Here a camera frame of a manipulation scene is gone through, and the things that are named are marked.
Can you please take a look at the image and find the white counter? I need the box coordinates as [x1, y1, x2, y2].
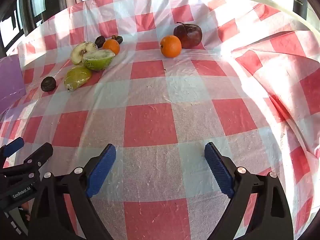
[234, 0, 320, 33]

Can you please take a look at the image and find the large orange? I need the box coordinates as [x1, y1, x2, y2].
[160, 35, 182, 58]

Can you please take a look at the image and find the dark window frame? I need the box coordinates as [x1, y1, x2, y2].
[0, 0, 83, 53]

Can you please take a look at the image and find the purple white cardboard box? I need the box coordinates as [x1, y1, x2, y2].
[0, 54, 27, 113]

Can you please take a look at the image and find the dark red apple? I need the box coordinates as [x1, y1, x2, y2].
[173, 22, 202, 49]

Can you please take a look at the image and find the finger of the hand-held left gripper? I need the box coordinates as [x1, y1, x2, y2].
[0, 137, 25, 168]
[0, 142, 54, 178]

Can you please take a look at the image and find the black printed box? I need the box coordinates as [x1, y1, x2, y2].
[292, 0, 308, 20]

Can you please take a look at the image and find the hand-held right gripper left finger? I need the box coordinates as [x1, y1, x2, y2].
[27, 144, 118, 240]

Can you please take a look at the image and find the pale cut green apple half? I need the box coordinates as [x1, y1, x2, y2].
[70, 42, 98, 65]

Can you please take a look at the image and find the red white checkered tablecloth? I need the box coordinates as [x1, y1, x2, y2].
[0, 0, 320, 240]

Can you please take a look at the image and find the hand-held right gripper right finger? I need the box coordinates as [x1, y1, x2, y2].
[204, 142, 294, 240]

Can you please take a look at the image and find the small orange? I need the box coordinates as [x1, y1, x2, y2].
[102, 39, 120, 55]

